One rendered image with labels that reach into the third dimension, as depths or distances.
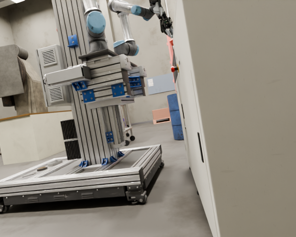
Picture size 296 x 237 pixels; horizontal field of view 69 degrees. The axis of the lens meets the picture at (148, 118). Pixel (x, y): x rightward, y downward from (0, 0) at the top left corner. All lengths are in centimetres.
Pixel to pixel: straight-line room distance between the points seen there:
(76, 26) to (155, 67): 769
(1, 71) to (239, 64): 627
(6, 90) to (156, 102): 552
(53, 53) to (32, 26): 1061
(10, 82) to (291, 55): 620
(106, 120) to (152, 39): 810
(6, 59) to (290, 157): 638
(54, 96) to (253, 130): 156
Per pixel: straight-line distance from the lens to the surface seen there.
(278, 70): 71
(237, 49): 69
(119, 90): 154
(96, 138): 181
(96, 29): 151
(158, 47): 960
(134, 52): 220
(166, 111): 799
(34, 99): 649
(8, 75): 652
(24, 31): 1279
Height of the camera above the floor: 61
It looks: 3 degrees down
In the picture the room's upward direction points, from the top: 10 degrees counter-clockwise
